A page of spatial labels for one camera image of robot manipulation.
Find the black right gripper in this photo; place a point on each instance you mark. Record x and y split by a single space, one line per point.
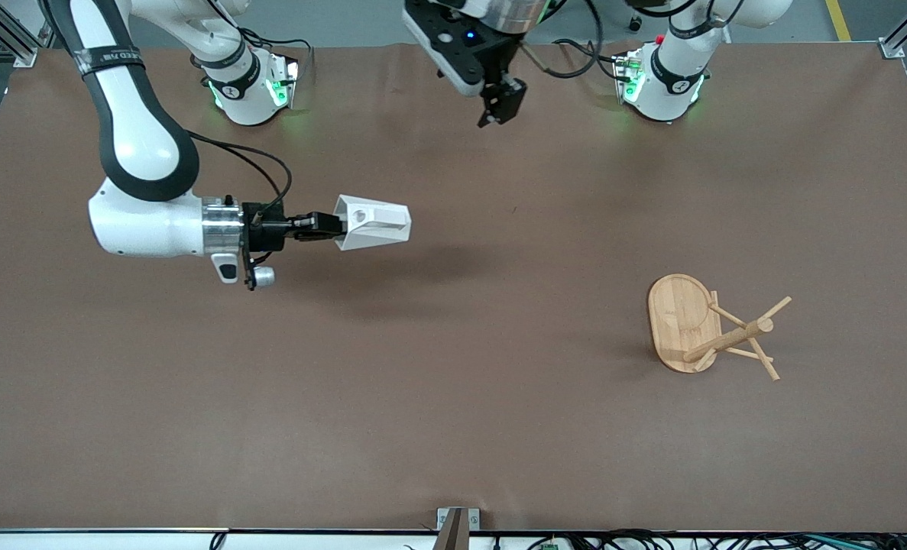
268 229

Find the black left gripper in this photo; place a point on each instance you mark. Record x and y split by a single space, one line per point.
503 95

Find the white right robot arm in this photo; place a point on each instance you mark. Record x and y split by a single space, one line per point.
147 153

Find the white faceted cup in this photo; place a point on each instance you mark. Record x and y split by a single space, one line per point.
373 225

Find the wooden cup rack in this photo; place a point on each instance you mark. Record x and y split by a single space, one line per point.
678 317

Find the metal bracket with post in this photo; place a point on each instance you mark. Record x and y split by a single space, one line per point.
457 527

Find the brown table cover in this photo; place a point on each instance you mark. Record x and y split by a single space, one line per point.
453 344

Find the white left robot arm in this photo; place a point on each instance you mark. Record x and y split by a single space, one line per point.
667 84

